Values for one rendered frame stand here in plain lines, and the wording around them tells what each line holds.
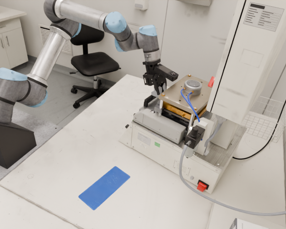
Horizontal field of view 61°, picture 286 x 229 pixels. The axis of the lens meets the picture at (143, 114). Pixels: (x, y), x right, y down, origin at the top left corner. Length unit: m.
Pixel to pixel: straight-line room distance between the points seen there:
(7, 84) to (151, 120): 0.64
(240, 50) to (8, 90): 0.93
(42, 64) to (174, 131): 0.72
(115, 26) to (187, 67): 1.77
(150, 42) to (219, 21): 1.45
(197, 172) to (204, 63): 1.69
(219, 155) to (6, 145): 0.91
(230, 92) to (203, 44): 1.75
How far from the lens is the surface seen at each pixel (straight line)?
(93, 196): 1.10
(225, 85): 0.86
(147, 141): 1.17
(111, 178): 1.15
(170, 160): 1.15
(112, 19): 1.03
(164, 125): 1.06
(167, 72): 1.12
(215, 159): 1.07
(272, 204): 1.28
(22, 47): 3.69
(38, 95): 1.30
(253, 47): 0.80
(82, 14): 1.14
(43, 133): 1.41
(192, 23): 2.56
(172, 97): 1.04
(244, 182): 1.29
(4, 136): 1.18
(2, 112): 1.19
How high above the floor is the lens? 1.65
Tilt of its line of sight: 36 degrees down
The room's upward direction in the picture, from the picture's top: 6 degrees clockwise
